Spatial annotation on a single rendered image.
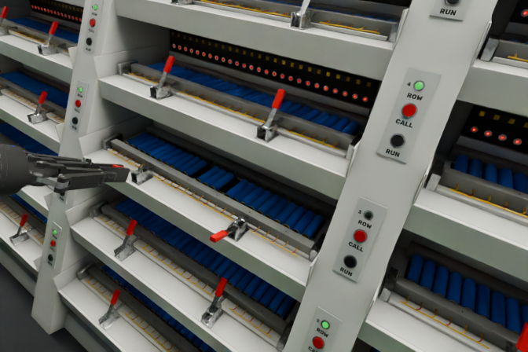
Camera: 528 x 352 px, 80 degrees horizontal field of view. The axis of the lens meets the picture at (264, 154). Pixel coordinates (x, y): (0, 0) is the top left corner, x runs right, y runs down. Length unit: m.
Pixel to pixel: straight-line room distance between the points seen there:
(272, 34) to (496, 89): 0.33
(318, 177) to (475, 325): 0.31
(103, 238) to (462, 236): 0.76
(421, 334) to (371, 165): 0.26
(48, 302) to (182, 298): 0.47
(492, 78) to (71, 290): 1.02
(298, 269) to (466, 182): 0.29
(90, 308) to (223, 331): 0.42
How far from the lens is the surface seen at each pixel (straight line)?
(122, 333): 0.94
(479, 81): 0.49
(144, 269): 0.80
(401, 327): 0.57
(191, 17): 0.67
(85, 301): 1.02
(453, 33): 0.49
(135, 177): 0.76
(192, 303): 0.74
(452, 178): 0.54
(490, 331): 0.61
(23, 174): 0.57
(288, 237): 0.59
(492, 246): 0.50
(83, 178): 0.60
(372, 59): 0.50
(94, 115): 0.86
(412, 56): 0.48
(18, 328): 1.19
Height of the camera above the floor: 0.80
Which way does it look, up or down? 11 degrees down
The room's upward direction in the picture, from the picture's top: 17 degrees clockwise
